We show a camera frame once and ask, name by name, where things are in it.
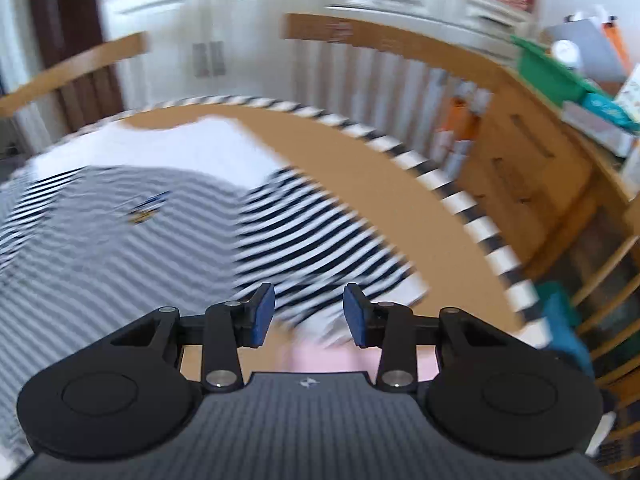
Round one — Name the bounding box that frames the black white striped sweater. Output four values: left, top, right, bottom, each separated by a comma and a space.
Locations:
1, 116, 427, 474

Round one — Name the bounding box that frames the folded pink cloth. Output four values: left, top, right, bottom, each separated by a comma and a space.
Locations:
284, 341, 442, 380

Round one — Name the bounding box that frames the wooden sideboard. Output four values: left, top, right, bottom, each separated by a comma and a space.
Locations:
458, 68, 634, 278

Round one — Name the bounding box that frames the wooden chair right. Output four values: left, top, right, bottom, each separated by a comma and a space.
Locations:
572, 200, 639, 479

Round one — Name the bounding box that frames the wooden chair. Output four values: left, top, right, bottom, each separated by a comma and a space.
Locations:
1, 32, 148, 128
572, 200, 639, 479
282, 13, 503, 155

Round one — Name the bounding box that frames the wooden chair middle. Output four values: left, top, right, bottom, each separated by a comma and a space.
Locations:
282, 13, 503, 155

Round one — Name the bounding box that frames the white cabinet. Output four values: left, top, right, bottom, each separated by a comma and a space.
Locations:
98, 0, 535, 108

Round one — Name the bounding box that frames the wooden chair left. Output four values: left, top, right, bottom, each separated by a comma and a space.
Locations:
1, 32, 148, 128

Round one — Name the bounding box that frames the green plastic tray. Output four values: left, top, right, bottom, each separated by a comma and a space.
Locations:
511, 35, 608, 107

